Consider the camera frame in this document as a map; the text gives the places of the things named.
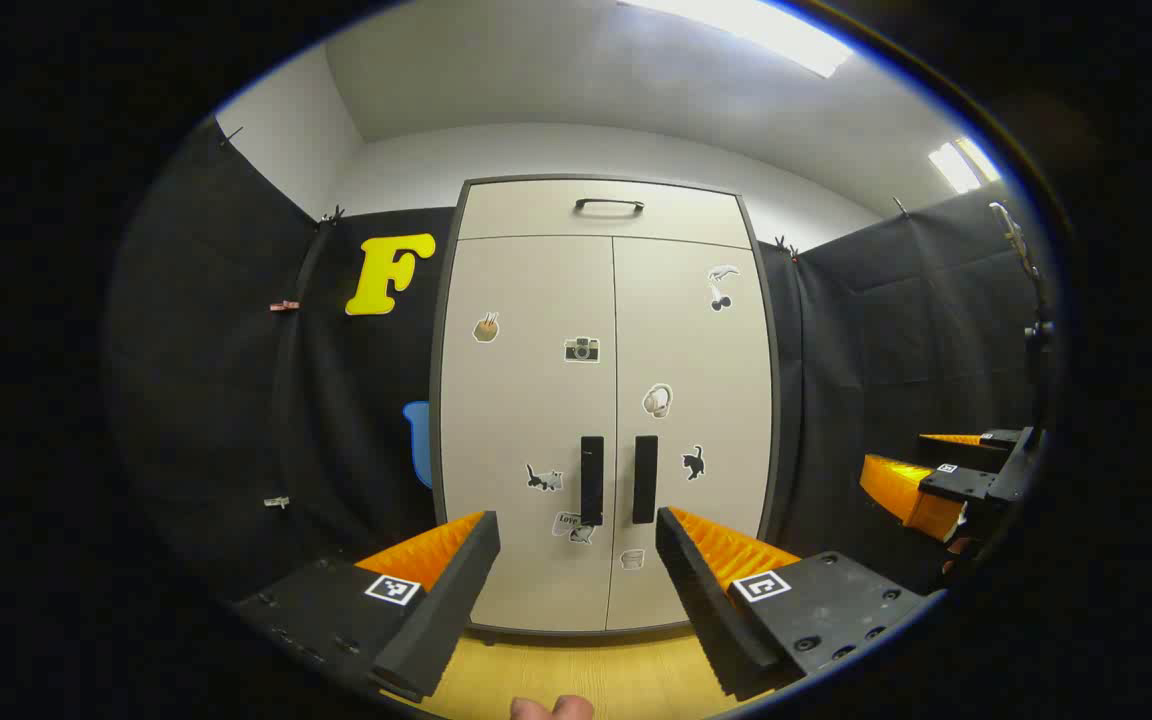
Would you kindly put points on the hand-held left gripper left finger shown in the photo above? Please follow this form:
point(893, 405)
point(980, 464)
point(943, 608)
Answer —
point(446, 600)

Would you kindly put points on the shoe cabinet door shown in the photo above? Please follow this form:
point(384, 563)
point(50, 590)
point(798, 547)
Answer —
point(516, 400)
point(726, 400)

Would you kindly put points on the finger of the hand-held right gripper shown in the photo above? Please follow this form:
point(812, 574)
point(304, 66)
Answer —
point(901, 490)
point(991, 448)

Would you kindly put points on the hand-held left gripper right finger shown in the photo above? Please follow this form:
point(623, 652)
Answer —
point(706, 610)

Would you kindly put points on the small ceiling light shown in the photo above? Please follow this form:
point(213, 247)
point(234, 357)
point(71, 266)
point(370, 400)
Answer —
point(956, 165)

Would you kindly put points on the grey double-door shoe cabinet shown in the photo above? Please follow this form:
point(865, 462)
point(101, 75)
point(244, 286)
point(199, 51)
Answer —
point(435, 420)

